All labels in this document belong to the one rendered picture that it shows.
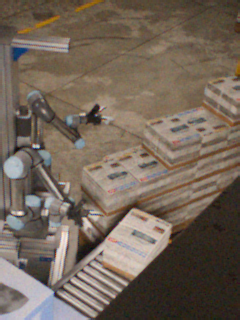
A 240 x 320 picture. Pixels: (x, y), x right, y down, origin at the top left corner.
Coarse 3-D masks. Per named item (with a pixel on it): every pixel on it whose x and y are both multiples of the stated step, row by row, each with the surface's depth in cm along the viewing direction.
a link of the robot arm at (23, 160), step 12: (12, 156) 333; (24, 156) 333; (12, 168) 329; (24, 168) 332; (12, 180) 339; (24, 180) 341; (12, 192) 345; (24, 192) 346; (12, 204) 352; (24, 204) 352; (12, 216) 355; (24, 216) 355
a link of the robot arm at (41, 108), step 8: (40, 104) 380; (48, 104) 384; (40, 112) 381; (48, 112) 381; (48, 120) 384; (56, 120) 388; (56, 128) 393; (64, 128) 394; (72, 136) 401; (80, 136) 408; (80, 144) 406
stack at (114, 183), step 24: (96, 168) 436; (120, 168) 438; (144, 168) 441; (192, 168) 456; (216, 168) 476; (96, 192) 430; (120, 192) 420; (144, 192) 437; (192, 192) 477; (120, 216) 437; (168, 216) 477; (192, 216) 499; (96, 240) 456
